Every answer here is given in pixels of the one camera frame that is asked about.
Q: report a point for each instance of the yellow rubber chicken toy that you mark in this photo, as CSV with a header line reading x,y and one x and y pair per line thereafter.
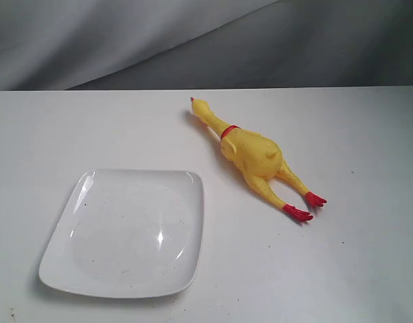
x,y
259,159

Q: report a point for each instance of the white square plate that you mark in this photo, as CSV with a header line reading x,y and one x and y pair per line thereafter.
x,y
127,234

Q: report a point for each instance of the grey backdrop cloth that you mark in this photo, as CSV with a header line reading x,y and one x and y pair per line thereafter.
x,y
98,45

